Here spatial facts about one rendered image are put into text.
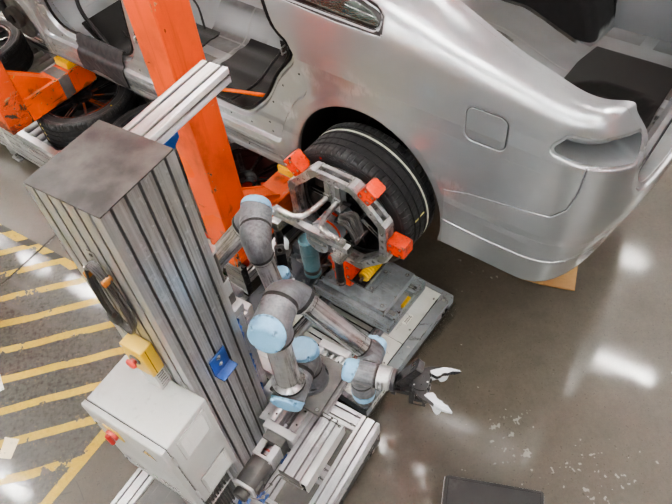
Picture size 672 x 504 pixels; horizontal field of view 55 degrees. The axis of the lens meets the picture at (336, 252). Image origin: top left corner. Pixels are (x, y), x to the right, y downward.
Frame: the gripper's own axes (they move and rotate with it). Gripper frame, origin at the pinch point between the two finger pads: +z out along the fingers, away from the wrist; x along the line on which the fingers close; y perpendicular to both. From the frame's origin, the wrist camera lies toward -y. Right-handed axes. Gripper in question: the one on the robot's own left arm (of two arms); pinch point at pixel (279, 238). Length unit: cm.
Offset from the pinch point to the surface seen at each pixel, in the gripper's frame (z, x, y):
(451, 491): -107, 54, 49
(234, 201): 18.8, -18.0, -8.6
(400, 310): -5, 54, 66
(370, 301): 0, 39, 61
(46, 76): 183, -139, 15
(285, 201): 40.5, 3.6, 18.3
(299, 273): 12.7, 4.7, 43.7
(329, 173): 8.5, 26.4, -26.3
